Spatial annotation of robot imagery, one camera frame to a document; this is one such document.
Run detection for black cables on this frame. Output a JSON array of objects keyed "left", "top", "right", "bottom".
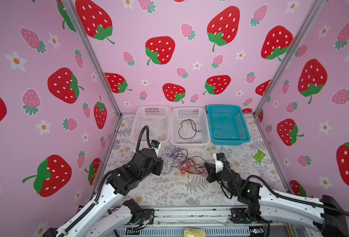
[{"left": 170, "top": 148, "right": 211, "bottom": 178}]

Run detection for blue cables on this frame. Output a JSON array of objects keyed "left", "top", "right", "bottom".
[{"left": 159, "top": 149, "right": 190, "bottom": 174}]

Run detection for black cable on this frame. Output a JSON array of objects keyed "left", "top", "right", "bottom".
[{"left": 178, "top": 119, "right": 202, "bottom": 140}]

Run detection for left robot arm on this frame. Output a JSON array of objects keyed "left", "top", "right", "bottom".
[{"left": 44, "top": 125, "right": 164, "bottom": 237}]

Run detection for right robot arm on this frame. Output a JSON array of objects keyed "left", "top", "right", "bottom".
[{"left": 204, "top": 153, "right": 349, "bottom": 237}]

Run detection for floral table cloth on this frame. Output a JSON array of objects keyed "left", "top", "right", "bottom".
[{"left": 105, "top": 114, "right": 288, "bottom": 206}]

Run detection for green candy wrapper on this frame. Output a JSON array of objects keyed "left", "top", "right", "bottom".
[{"left": 253, "top": 150, "right": 266, "bottom": 164}]

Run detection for teal plastic basket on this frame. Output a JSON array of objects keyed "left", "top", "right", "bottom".
[{"left": 207, "top": 105, "right": 250, "bottom": 146}]

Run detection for left white plastic basket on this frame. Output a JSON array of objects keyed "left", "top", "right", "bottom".
[{"left": 130, "top": 105, "right": 172, "bottom": 144}]

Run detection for white plastic basket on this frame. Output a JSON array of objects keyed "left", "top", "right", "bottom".
[
  {"left": 130, "top": 105, "right": 172, "bottom": 144},
  {"left": 170, "top": 107, "right": 211, "bottom": 148}
]

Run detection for middle white plastic basket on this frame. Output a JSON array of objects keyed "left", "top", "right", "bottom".
[{"left": 170, "top": 107, "right": 211, "bottom": 148}]

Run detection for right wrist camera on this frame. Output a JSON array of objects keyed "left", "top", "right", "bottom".
[{"left": 213, "top": 153, "right": 230, "bottom": 173}]

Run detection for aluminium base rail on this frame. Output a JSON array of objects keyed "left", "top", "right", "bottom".
[{"left": 70, "top": 205, "right": 314, "bottom": 237}]

